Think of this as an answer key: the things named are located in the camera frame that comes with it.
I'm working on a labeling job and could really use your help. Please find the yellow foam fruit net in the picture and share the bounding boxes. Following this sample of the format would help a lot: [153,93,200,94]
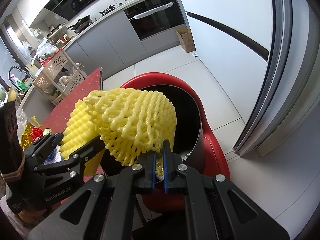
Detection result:
[60,88,177,166]

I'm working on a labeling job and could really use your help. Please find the black trash bin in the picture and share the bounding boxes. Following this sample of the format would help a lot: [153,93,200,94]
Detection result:
[95,85,201,176]

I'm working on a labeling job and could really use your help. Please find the black kitchen faucet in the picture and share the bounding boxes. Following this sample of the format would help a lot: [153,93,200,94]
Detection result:
[8,65,30,85]

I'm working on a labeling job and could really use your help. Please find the grey kitchen cabinets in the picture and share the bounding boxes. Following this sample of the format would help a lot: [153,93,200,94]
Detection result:
[65,10,179,79]

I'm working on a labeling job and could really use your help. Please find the gold foil bag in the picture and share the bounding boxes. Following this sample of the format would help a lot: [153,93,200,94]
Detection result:
[20,122,37,150]

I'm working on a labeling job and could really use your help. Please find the red plastic chair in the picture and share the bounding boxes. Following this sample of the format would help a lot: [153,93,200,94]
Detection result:
[120,71,231,210]

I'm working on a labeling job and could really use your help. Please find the beige plastic storage rack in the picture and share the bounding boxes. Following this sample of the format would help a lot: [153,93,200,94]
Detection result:
[33,49,87,106]

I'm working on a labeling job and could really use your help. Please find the red basket with vegetables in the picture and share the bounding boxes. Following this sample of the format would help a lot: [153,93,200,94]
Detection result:
[37,42,60,67]

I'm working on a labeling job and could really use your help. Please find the black frying pan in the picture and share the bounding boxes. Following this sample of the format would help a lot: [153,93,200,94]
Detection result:
[67,15,91,30]

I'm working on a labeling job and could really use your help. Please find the gas stove burner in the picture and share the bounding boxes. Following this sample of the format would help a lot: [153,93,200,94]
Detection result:
[99,5,116,16]

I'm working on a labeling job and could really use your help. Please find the black built-in oven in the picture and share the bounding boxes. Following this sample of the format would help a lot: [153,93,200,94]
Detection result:
[124,0,184,40]

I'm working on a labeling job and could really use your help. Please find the cardboard box on floor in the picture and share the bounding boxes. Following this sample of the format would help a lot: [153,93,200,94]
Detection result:
[175,27,196,53]

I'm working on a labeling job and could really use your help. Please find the white refrigerator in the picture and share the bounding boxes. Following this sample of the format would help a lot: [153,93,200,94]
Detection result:
[181,0,273,122]

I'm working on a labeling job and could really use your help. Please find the grey sliding door frame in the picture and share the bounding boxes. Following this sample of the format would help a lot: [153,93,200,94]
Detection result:
[233,0,319,157]

